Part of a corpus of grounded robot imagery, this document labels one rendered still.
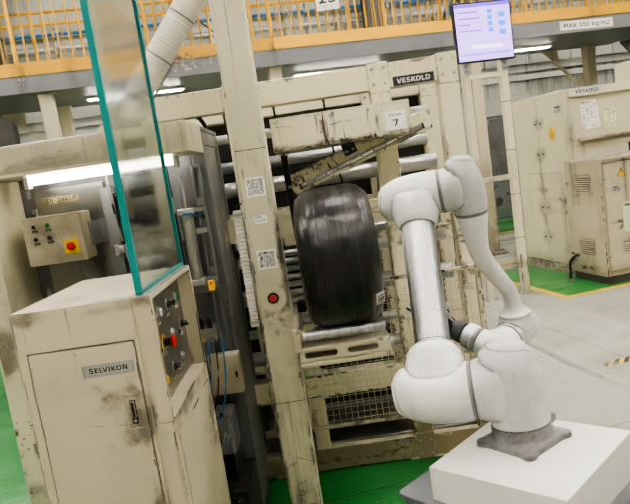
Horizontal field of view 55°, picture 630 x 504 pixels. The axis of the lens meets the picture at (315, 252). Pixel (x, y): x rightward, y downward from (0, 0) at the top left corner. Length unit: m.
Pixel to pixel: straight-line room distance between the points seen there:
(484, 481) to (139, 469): 0.96
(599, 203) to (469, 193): 4.74
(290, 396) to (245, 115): 1.14
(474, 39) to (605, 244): 2.37
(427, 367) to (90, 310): 0.94
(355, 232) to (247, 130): 0.59
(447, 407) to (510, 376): 0.18
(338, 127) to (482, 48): 3.76
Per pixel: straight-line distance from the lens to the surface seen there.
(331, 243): 2.22
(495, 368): 1.63
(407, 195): 1.87
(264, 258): 2.42
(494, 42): 6.35
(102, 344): 1.84
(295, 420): 2.60
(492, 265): 2.01
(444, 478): 1.68
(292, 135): 2.66
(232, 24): 2.47
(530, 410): 1.66
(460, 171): 1.88
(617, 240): 6.68
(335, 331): 2.40
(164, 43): 2.80
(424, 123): 2.85
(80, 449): 1.95
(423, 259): 1.79
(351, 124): 2.67
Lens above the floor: 1.54
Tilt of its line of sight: 8 degrees down
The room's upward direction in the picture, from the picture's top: 9 degrees counter-clockwise
